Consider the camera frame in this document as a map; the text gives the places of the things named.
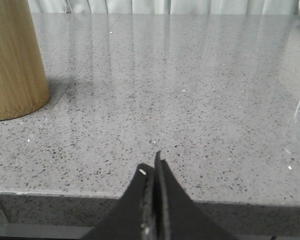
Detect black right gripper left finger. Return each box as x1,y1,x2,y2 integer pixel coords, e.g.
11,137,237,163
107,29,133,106
82,163,156,240

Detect bamboo cylinder holder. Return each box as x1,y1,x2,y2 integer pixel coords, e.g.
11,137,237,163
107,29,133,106
0,0,51,121

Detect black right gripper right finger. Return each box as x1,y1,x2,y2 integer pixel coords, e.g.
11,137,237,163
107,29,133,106
154,151,236,240

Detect white curtain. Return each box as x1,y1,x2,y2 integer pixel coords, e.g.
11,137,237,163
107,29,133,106
28,0,299,15

